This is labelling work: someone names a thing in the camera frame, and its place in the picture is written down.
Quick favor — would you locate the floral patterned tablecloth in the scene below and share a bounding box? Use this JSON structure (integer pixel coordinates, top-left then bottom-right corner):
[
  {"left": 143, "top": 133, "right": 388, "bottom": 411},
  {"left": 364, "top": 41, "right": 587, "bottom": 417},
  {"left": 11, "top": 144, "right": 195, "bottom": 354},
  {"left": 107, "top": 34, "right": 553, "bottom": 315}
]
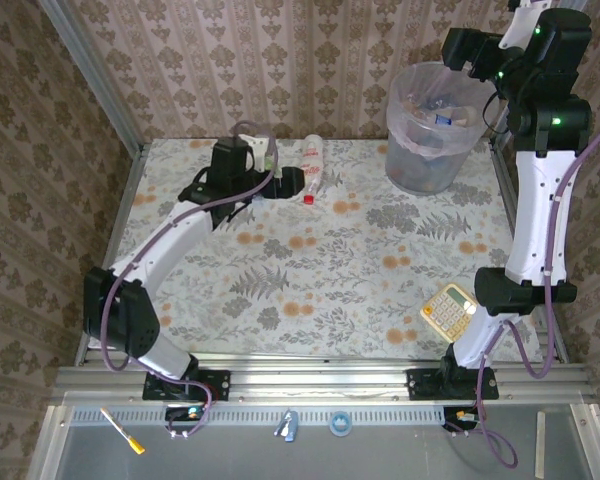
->
[{"left": 87, "top": 137, "right": 549, "bottom": 362}]

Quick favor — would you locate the white sleeve bottle red cap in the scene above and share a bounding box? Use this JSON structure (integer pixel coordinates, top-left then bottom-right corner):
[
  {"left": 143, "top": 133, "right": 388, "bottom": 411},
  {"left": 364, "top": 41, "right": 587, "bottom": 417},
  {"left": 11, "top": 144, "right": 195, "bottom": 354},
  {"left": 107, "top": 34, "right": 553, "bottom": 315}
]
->
[{"left": 299, "top": 133, "right": 327, "bottom": 206}]

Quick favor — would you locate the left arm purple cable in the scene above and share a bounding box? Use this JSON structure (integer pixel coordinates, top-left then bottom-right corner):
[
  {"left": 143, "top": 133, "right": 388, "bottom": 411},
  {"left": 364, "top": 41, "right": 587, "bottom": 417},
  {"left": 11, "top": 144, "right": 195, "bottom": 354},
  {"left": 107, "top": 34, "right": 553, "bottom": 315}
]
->
[{"left": 99, "top": 122, "right": 280, "bottom": 441}]

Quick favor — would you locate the blue metal clip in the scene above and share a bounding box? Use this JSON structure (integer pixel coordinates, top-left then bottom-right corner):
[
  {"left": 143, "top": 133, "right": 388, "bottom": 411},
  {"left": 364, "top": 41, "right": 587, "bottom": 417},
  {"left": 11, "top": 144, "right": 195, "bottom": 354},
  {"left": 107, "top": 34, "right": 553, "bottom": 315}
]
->
[{"left": 273, "top": 408, "right": 300, "bottom": 444}]

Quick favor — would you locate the aluminium frame post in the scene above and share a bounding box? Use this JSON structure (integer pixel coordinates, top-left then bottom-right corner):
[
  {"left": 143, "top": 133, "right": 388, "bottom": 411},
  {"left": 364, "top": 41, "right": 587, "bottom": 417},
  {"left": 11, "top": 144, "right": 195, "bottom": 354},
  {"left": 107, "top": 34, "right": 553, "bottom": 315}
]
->
[
  {"left": 488, "top": 107, "right": 514, "bottom": 151},
  {"left": 38, "top": 0, "right": 146, "bottom": 156}
]

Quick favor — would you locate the pink plastic bin liner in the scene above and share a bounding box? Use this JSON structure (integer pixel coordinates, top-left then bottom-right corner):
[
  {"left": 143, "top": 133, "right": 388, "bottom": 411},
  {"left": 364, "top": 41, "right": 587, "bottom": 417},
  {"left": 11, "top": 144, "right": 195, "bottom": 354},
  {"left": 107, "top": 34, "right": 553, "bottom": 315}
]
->
[{"left": 385, "top": 60, "right": 501, "bottom": 161}]

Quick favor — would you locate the aluminium extrusion rail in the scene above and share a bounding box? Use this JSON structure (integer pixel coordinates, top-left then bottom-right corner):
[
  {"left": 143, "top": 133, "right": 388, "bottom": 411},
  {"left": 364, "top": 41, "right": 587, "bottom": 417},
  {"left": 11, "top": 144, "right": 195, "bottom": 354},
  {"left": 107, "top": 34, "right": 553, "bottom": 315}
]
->
[{"left": 54, "top": 355, "right": 594, "bottom": 401}]

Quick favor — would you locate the grey metal base panel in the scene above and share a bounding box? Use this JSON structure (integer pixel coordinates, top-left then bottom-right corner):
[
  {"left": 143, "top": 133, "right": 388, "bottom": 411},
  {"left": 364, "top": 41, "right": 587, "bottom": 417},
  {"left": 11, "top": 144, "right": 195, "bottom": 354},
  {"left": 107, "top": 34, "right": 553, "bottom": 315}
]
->
[{"left": 29, "top": 402, "right": 599, "bottom": 480}]

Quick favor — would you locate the grey slotted cable duct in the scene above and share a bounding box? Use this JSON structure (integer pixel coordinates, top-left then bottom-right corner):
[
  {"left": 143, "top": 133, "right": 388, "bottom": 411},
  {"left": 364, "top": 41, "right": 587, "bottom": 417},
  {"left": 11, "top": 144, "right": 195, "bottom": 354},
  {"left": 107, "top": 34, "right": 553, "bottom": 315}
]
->
[{"left": 69, "top": 403, "right": 446, "bottom": 427}]

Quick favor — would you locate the wooden stick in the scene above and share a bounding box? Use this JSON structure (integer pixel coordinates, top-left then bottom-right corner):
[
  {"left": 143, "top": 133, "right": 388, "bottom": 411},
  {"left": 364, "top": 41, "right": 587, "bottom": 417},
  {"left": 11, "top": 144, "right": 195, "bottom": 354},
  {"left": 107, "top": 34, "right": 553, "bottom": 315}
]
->
[{"left": 533, "top": 410, "right": 546, "bottom": 479}]

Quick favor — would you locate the black connector board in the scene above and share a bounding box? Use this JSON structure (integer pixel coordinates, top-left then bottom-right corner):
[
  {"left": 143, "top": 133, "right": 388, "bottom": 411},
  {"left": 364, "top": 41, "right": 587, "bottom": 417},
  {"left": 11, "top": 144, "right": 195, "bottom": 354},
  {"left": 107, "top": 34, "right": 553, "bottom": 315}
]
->
[
  {"left": 442, "top": 405, "right": 481, "bottom": 432},
  {"left": 164, "top": 405, "right": 209, "bottom": 424}
]

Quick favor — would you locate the yellow desk calculator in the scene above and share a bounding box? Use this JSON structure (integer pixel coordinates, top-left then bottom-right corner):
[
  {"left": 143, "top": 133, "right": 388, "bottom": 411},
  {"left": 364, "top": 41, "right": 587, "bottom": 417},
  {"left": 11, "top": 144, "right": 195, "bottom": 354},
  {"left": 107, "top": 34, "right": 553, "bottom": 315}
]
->
[{"left": 419, "top": 283, "right": 481, "bottom": 345}]

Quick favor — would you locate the yellow-handled screwdriver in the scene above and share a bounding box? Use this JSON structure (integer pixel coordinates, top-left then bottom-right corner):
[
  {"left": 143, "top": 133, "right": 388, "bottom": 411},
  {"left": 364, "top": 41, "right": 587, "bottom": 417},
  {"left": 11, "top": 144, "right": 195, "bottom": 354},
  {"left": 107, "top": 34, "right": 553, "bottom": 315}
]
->
[{"left": 99, "top": 407, "right": 146, "bottom": 455}]

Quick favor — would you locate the thin black cable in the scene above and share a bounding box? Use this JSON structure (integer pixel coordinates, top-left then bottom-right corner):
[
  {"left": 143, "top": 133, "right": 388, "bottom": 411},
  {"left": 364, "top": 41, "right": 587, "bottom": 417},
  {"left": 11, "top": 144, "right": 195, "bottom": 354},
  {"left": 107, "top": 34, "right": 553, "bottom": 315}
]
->
[{"left": 481, "top": 91, "right": 511, "bottom": 135}]

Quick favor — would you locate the translucent plastic waste bin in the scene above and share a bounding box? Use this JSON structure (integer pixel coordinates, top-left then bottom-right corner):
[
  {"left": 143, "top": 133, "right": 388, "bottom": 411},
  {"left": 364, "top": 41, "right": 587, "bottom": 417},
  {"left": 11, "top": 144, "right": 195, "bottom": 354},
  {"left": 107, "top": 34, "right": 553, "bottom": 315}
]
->
[{"left": 383, "top": 60, "right": 501, "bottom": 196}]

